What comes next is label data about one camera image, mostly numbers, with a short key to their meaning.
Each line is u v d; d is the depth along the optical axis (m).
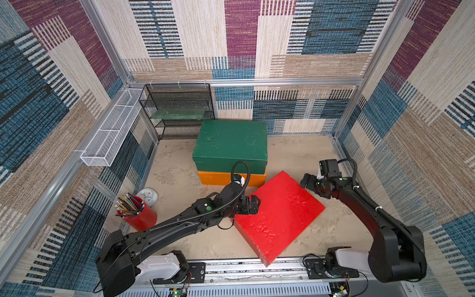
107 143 0.94
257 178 0.94
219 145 0.85
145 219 0.79
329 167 0.68
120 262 0.39
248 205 0.66
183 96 1.02
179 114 0.95
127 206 0.78
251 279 0.73
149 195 0.92
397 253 0.41
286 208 0.83
